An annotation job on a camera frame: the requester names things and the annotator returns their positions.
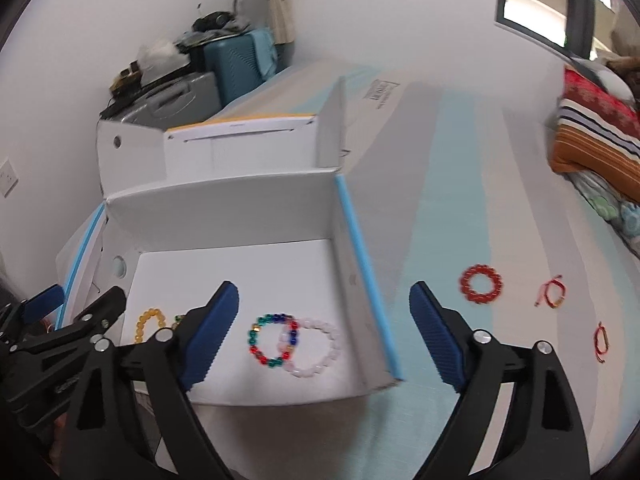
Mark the yellow amber bead bracelet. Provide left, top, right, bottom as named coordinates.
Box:
left=132, top=308, right=168, bottom=345

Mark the red cord bracelet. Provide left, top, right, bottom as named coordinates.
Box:
left=592, top=320, right=611, bottom=365

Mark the multicolour bead bracelet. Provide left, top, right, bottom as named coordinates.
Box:
left=246, top=312, right=301, bottom=369

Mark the pink white bead bracelet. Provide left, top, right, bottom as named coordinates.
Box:
left=278, top=315, right=344, bottom=380

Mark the red string bracelet gold charm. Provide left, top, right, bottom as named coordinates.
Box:
left=534, top=274, right=566, bottom=309

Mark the red bead bracelet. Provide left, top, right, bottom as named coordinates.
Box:
left=459, top=263, right=505, bottom=305

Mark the blue white cardboard box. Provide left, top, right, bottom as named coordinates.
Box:
left=56, top=81, right=401, bottom=406

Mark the floral quilt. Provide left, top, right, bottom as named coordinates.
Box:
left=567, top=170, right=640, bottom=257

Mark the grey suitcase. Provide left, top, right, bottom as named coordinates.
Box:
left=100, top=72, right=222, bottom=130

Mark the white plastic bag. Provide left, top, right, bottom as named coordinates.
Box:
left=137, top=39, right=190, bottom=86

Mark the striped bed sheet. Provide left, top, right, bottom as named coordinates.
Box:
left=188, top=56, right=640, bottom=480

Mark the teal suitcase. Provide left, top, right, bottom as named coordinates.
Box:
left=203, top=28, right=278, bottom=107

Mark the striped folded blanket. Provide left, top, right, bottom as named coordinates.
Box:
left=549, top=66, right=639, bottom=202

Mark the black clothes pile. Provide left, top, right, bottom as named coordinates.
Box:
left=175, top=11, right=250, bottom=53

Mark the beige curtain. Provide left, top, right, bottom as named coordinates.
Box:
left=267, top=0, right=296, bottom=44

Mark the white wall socket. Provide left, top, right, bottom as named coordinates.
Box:
left=0, top=159, right=18, bottom=197

